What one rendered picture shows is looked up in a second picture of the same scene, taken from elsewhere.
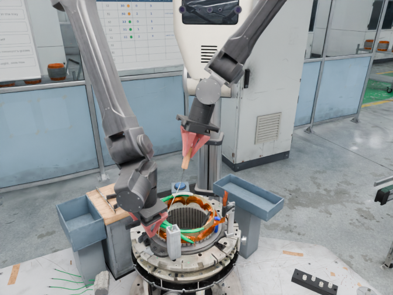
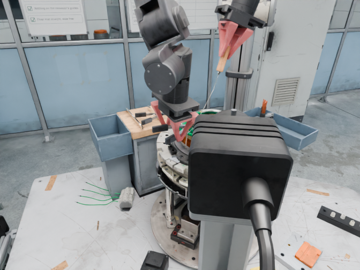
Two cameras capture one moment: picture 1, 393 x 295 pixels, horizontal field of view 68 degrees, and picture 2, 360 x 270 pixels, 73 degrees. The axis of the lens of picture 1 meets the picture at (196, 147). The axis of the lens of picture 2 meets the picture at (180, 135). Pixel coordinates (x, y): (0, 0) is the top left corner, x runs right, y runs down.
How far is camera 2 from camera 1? 0.25 m
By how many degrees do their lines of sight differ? 8
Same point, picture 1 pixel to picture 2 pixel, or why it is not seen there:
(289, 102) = (309, 68)
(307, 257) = (334, 197)
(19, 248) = not seen: hidden behind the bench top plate
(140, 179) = (173, 57)
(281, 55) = (306, 20)
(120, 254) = (144, 172)
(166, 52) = (196, 16)
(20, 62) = (69, 19)
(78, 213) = (108, 131)
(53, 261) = (85, 175)
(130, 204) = (160, 83)
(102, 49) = not seen: outside the picture
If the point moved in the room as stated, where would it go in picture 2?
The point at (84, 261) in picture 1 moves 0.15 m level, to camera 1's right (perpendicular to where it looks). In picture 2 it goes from (111, 174) to (152, 178)
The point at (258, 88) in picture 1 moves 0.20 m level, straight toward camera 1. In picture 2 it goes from (280, 52) to (280, 55)
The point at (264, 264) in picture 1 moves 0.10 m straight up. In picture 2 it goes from (286, 199) to (292, 179)
